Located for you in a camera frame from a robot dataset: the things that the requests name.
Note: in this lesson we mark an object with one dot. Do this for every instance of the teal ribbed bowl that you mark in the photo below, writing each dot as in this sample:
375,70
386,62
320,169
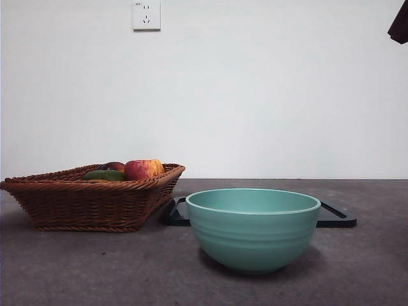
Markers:
252,239

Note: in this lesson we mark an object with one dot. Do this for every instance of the red yellow apple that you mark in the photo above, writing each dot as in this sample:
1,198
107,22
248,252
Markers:
141,170

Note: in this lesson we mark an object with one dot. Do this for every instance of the dark red fruit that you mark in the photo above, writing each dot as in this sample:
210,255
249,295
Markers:
114,165

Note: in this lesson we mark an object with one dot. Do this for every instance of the green fruit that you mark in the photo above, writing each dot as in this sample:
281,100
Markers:
102,175

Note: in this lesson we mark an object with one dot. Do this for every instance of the brown wicker basket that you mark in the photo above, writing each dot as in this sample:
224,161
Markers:
83,207

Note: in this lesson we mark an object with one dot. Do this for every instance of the dark rectangular tray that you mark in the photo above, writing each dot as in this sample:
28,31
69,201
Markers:
334,214

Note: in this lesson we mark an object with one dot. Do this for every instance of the white wall socket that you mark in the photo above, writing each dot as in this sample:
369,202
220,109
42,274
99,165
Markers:
146,22

